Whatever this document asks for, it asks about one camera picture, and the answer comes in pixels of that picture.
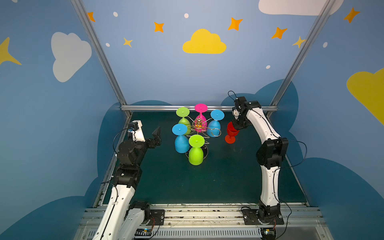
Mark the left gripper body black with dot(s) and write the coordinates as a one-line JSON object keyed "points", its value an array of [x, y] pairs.
{"points": [[151, 141]]}

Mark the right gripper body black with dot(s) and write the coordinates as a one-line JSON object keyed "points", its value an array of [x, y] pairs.
{"points": [[237, 120]]}

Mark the red wine glass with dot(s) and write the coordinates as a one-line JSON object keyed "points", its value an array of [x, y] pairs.
{"points": [[230, 138]]}

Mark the blue wine glass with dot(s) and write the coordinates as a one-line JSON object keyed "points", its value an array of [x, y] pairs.
{"points": [[181, 141], [214, 127]]}

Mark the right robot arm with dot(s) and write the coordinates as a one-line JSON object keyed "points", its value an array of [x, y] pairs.
{"points": [[270, 157]]}

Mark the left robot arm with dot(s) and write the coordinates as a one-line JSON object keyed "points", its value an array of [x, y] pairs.
{"points": [[122, 218]]}

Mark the back green wine glass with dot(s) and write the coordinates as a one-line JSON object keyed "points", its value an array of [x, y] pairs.
{"points": [[183, 113]]}

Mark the green wine glass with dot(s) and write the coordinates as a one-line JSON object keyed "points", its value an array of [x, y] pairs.
{"points": [[196, 154], [183, 113]]}

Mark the pink wine glass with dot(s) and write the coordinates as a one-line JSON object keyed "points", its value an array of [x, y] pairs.
{"points": [[200, 115]]}

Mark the front green wine glass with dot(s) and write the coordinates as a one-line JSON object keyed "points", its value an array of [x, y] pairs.
{"points": [[196, 154]]}

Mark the left circuit board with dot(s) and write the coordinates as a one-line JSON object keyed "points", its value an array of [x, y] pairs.
{"points": [[146, 233]]}

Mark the circuit board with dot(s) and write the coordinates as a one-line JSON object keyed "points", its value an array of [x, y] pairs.
{"points": [[146, 233], [268, 234]]}

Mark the right circuit board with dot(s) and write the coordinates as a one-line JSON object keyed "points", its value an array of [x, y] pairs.
{"points": [[268, 234]]}

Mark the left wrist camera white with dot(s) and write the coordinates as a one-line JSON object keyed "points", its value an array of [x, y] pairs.
{"points": [[135, 129]]}

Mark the gold wire glass rack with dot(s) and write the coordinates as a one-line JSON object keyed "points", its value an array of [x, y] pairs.
{"points": [[207, 128]]}

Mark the back aluminium frame bar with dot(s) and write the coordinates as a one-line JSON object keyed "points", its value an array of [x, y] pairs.
{"points": [[171, 108]]}

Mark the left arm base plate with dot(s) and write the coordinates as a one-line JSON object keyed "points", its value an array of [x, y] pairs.
{"points": [[157, 218]]}

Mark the aluminium front rail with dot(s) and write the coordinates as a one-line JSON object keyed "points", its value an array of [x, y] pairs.
{"points": [[219, 221]]}

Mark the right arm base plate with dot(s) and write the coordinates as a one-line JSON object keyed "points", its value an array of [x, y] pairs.
{"points": [[255, 216]]}

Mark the right aluminium frame post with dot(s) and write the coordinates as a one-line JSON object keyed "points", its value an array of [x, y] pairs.
{"points": [[304, 50]]}

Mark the aluminium frame post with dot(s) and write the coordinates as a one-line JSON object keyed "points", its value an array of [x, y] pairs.
{"points": [[88, 26], [304, 50]]}

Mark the left aluminium frame post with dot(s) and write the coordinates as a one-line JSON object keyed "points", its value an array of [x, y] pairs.
{"points": [[88, 26]]}

